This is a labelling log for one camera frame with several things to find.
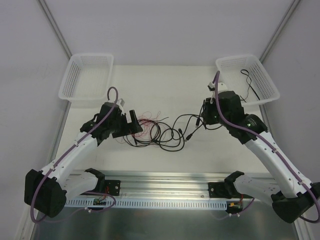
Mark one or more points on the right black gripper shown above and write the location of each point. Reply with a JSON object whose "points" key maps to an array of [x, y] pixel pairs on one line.
{"points": [[207, 111]]}

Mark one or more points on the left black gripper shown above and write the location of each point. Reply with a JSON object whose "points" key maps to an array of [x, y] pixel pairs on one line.
{"points": [[126, 124]]}

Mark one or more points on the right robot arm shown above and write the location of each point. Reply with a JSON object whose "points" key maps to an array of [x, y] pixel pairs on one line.
{"points": [[294, 193]]}

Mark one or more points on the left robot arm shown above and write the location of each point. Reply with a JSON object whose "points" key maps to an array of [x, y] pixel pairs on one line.
{"points": [[48, 190]]}

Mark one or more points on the right white plastic basket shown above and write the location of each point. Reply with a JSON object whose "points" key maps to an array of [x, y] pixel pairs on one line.
{"points": [[247, 77]]}

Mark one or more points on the white plastic basket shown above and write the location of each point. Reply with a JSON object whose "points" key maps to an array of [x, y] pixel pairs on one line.
{"points": [[87, 79], [247, 77]]}

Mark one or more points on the left white plastic basket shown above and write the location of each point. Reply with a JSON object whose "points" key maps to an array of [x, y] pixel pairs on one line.
{"points": [[87, 79]]}

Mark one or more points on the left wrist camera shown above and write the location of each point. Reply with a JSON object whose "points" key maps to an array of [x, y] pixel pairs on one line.
{"points": [[120, 103]]}

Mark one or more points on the aluminium mounting rail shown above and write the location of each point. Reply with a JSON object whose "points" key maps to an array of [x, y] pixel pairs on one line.
{"points": [[164, 185]]}

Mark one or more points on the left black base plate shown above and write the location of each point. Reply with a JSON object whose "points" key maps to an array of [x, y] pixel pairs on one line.
{"points": [[111, 187]]}

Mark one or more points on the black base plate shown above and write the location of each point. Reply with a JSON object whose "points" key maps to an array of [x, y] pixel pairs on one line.
{"points": [[111, 187], [222, 190]]}

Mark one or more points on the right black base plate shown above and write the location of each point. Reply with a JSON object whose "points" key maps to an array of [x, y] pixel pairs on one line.
{"points": [[222, 190]]}

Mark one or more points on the white slotted cable duct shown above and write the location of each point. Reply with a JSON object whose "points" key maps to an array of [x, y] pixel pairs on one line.
{"points": [[136, 203]]}

